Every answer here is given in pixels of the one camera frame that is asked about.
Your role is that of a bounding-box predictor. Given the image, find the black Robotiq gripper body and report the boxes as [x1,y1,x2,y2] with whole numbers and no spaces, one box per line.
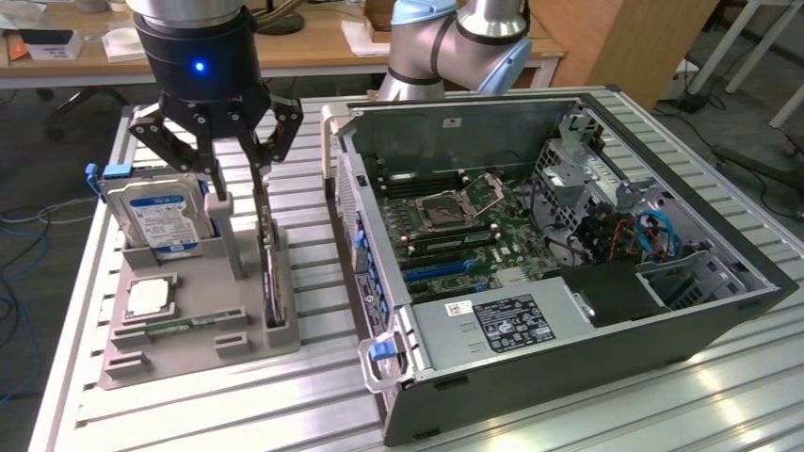
[135,11,271,142]

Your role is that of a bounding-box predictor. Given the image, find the black graphics card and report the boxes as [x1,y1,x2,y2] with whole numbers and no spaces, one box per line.
[252,181,292,329]

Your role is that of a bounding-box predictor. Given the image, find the blue disk carrier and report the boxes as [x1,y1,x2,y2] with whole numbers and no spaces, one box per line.
[83,154,209,236]

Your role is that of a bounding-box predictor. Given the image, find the white box with round dish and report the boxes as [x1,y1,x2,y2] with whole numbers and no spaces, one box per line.
[101,26,151,63]

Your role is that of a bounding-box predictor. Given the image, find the hard disk with blue label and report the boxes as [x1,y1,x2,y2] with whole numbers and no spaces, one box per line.
[99,171,208,263]

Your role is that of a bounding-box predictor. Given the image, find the black lamp base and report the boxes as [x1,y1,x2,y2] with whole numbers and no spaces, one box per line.
[256,8,307,37]

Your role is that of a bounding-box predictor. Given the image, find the black office chair base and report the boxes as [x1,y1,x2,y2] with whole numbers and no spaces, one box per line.
[36,84,163,140]

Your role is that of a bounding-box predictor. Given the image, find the wooden desk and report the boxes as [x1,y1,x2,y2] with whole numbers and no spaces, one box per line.
[0,0,567,103]

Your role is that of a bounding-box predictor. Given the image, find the flat white box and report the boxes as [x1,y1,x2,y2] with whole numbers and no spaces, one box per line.
[341,18,395,57]

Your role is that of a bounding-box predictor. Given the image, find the white box with black top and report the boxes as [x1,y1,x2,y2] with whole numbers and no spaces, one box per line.
[16,28,84,61]

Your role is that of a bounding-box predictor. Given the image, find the blue expansion card retainer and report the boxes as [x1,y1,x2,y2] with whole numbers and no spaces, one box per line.
[349,211,379,302]

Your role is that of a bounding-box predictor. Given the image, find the brown cardboard box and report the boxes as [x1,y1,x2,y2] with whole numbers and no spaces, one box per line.
[367,0,397,32]

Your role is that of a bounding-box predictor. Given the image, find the CPU socket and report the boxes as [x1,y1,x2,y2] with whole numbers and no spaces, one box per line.
[417,190,476,232]

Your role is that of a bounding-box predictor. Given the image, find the grey parts rack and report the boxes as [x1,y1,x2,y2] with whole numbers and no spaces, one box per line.
[97,190,303,392]

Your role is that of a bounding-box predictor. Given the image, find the silver CPU chip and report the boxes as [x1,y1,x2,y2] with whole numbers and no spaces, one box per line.
[124,281,175,320]

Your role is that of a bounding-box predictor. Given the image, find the metal socket cover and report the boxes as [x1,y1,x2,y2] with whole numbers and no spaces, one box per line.
[461,171,511,216]

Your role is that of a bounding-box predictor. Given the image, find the black installed RAM stick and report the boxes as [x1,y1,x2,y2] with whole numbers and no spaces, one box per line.
[407,229,497,255]

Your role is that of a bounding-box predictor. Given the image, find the blue expansion slot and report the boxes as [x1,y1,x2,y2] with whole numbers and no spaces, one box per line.
[401,256,485,283]

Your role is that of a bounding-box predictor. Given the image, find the green RAM stick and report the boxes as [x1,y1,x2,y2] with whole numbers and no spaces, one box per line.
[144,314,244,336]

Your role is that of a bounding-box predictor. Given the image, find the green motherboard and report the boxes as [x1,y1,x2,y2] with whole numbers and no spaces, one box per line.
[363,154,567,305]

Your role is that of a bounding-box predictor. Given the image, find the silver disk bay cage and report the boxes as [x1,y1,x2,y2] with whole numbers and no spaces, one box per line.
[531,136,629,227]

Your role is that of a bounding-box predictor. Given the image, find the grey power supply unit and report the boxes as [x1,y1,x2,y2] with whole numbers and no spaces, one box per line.
[395,275,596,373]

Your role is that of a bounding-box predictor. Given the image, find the wooden cabinet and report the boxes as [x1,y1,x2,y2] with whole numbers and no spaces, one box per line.
[532,0,721,103]

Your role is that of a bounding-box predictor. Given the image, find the open black PC case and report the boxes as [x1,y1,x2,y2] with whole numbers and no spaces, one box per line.
[319,91,800,447]

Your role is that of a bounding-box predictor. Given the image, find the black floor stand leg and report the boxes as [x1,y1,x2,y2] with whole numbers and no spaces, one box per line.
[712,145,804,180]

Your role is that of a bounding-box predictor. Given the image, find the grey floor cable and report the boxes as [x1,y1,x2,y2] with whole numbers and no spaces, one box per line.
[0,197,96,225]

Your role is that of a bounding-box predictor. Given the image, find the blue floor cable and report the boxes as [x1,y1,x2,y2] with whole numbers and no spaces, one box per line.
[0,220,52,401]

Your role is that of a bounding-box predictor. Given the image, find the black and red power wires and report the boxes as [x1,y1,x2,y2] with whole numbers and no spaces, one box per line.
[568,211,636,265]

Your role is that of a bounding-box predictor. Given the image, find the blue SATA wire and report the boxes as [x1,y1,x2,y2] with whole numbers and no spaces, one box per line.
[633,209,684,260]

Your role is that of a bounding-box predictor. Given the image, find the white table frame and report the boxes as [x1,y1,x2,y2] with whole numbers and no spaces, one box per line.
[687,0,804,128]

